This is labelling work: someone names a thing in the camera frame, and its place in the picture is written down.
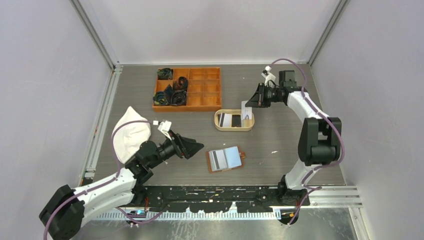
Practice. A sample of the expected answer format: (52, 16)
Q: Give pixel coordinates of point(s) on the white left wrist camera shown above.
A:
(164, 127)

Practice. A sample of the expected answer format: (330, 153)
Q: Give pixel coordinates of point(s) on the orange wooden compartment box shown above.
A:
(204, 90)

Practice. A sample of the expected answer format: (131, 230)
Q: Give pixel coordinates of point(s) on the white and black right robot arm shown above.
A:
(319, 142)

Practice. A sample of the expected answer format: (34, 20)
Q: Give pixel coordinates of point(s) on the white diamond VIP card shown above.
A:
(246, 115)

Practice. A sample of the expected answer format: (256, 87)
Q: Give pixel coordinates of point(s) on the brown leather card holder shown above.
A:
(235, 158)

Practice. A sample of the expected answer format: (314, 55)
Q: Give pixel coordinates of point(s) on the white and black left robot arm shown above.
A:
(69, 209)

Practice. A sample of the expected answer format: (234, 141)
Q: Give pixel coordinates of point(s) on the aluminium frame rail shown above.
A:
(329, 197)

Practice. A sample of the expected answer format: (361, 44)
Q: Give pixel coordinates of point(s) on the white cloth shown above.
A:
(127, 140)

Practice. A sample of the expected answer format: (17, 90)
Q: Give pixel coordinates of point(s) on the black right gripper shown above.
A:
(257, 100)

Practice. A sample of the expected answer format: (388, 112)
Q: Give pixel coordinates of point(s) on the white card with black stripe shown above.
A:
(225, 120)

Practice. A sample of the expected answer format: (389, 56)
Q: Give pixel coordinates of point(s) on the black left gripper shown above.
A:
(185, 149)

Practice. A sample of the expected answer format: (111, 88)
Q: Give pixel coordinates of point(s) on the beige oval tray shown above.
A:
(231, 129)

